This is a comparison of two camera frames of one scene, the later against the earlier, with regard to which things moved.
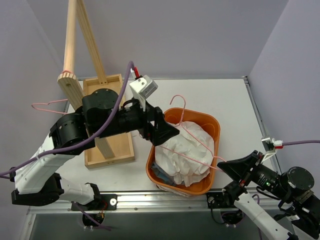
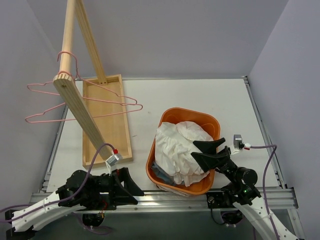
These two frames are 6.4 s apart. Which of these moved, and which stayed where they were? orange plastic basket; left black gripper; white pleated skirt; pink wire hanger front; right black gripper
Moved: pink wire hanger front; right black gripper; left black gripper
Stayed: white pleated skirt; orange plastic basket
